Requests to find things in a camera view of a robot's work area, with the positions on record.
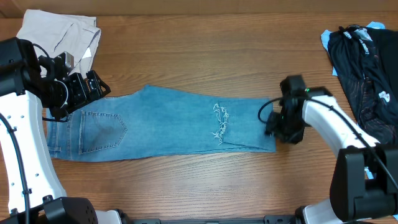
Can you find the black patterned garment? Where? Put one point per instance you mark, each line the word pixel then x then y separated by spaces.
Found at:
pixel 355 60

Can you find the folded beige trousers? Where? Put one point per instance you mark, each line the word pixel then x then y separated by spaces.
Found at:
pixel 59 33

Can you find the light blue denim jeans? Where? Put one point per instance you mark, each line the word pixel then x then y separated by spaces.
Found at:
pixel 156 121

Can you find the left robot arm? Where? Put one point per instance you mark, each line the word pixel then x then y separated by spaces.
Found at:
pixel 30 84

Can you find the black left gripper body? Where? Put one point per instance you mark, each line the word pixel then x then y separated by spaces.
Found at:
pixel 63 98

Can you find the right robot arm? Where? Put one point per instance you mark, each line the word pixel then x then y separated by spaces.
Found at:
pixel 364 183

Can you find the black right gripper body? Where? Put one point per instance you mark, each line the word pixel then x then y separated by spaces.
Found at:
pixel 290 127

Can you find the light blue garment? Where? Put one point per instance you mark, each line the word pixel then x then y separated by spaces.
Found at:
pixel 386 42

